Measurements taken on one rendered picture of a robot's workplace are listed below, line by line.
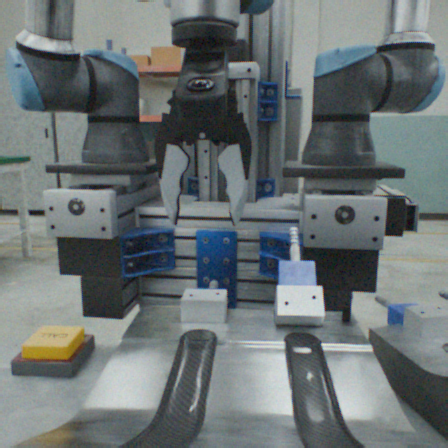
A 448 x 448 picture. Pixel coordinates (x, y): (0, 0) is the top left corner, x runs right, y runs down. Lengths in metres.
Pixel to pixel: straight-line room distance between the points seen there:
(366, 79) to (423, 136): 5.12
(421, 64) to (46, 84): 0.73
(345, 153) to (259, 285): 0.32
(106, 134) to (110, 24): 5.29
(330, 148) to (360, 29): 5.09
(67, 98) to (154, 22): 5.16
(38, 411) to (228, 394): 0.25
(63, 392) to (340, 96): 0.69
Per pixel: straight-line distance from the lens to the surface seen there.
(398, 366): 0.57
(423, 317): 0.60
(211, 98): 0.40
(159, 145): 0.49
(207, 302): 0.50
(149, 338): 0.48
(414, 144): 6.01
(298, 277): 0.52
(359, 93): 0.92
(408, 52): 0.99
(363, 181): 0.88
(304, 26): 5.59
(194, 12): 0.49
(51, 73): 0.93
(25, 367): 0.63
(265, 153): 1.10
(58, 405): 0.57
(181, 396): 0.41
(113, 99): 0.99
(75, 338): 0.63
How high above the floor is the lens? 1.10
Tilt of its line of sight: 12 degrees down
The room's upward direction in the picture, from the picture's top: straight up
